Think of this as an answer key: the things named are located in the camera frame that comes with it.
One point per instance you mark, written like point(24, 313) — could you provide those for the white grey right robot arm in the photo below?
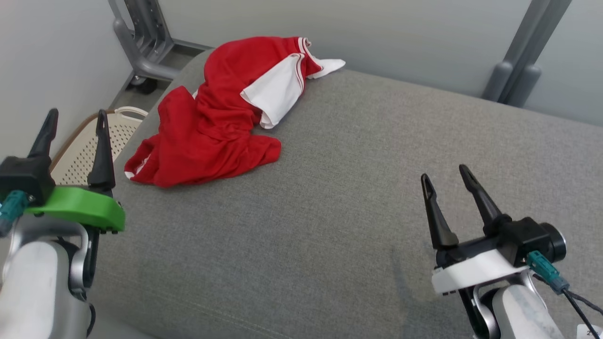
point(518, 313)

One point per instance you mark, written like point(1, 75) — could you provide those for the red jersey with white sleeves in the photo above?
point(278, 89)

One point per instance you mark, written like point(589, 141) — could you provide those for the grey wall post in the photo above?
point(523, 61)

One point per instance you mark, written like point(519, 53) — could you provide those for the red shorts with white stripe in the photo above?
point(198, 150)

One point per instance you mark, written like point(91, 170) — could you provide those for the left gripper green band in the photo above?
point(80, 205)

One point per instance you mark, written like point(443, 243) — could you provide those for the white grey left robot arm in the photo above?
point(33, 292)

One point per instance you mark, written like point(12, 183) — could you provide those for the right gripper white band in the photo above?
point(471, 273)

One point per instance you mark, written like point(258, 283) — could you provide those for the cream perforated laundry basket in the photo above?
point(75, 162)

